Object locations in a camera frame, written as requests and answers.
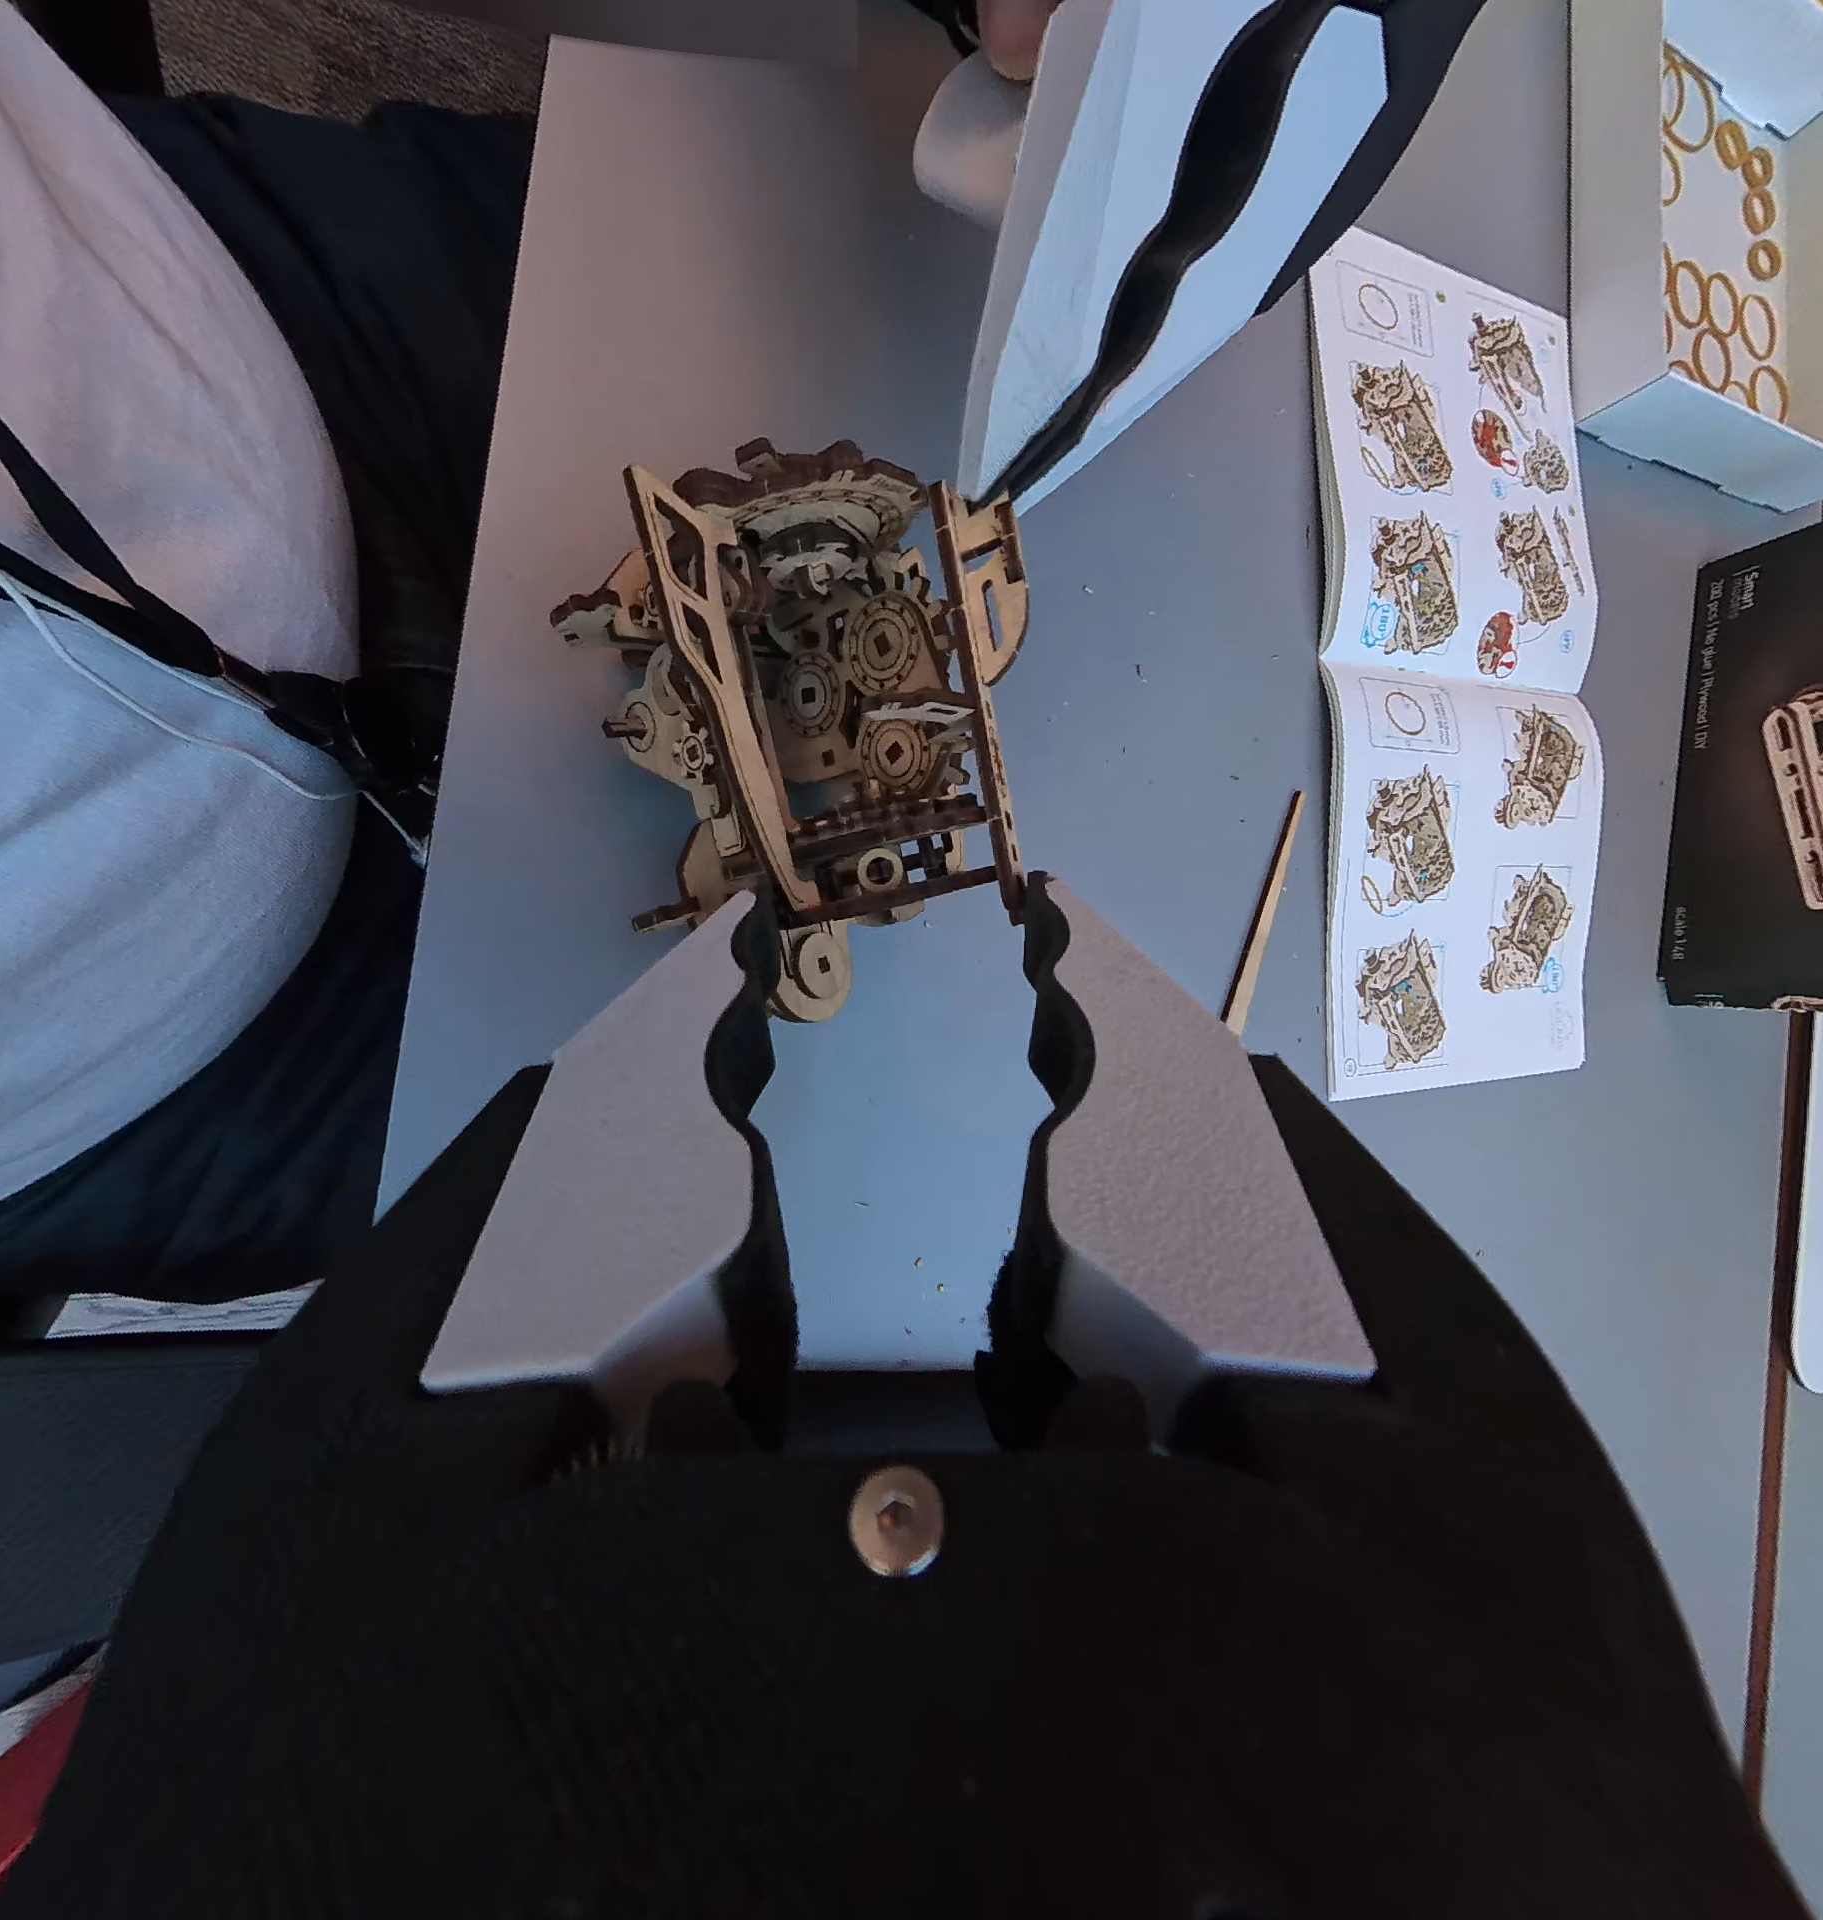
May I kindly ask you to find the thin wooden stick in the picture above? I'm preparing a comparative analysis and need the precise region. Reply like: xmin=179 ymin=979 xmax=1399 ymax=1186
xmin=1219 ymin=787 xmax=1307 ymax=1040

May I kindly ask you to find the black model kit box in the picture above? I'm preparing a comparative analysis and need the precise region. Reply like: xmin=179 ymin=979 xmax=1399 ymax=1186
xmin=1655 ymin=485 xmax=1823 ymax=1016

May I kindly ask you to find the black strap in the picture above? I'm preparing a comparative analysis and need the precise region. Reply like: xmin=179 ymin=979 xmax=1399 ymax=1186
xmin=0 ymin=359 xmax=441 ymax=867

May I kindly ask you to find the wooden mechanical model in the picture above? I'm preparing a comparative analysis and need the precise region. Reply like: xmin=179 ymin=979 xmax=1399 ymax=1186
xmin=547 ymin=434 xmax=1035 ymax=1032

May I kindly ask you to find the person's left hand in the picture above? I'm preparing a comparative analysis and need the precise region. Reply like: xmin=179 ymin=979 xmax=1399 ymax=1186
xmin=977 ymin=0 xmax=1069 ymax=83

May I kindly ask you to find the open instruction booklet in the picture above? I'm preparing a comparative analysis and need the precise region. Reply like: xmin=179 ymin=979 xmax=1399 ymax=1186
xmin=1307 ymin=223 xmax=1605 ymax=1106

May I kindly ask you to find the thin white cable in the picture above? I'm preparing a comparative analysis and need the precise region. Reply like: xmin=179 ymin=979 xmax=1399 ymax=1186
xmin=0 ymin=529 xmax=421 ymax=860

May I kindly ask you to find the white box with gold rings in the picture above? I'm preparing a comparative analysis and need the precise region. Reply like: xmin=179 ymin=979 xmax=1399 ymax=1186
xmin=1567 ymin=0 xmax=1823 ymax=515

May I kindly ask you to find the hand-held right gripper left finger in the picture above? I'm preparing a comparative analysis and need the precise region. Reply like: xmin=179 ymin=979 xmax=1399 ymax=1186
xmin=419 ymin=899 xmax=795 ymax=1450

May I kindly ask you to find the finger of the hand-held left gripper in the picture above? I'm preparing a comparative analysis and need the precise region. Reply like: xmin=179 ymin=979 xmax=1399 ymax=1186
xmin=1001 ymin=0 xmax=1467 ymax=485
xmin=955 ymin=0 xmax=1325 ymax=503

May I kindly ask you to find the dark cloth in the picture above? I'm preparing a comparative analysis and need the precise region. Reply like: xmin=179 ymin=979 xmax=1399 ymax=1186
xmin=0 ymin=1331 xmax=271 ymax=1728

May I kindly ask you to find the grey desk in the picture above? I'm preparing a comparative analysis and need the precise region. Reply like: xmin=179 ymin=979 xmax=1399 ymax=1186
xmin=375 ymin=29 xmax=1823 ymax=1920

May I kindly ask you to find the brown wooden board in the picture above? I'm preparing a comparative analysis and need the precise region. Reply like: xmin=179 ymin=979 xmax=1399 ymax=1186
xmin=1739 ymin=1011 xmax=1817 ymax=1810

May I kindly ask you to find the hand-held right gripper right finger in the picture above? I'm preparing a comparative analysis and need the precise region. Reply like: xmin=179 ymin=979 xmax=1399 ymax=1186
xmin=975 ymin=869 xmax=1377 ymax=1450

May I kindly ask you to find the person's white shirt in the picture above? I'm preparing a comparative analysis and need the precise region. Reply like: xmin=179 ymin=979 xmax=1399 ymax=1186
xmin=0 ymin=0 xmax=367 ymax=1230

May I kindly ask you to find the red object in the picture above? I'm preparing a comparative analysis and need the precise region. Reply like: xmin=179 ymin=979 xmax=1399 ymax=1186
xmin=0 ymin=1706 xmax=105 ymax=1920

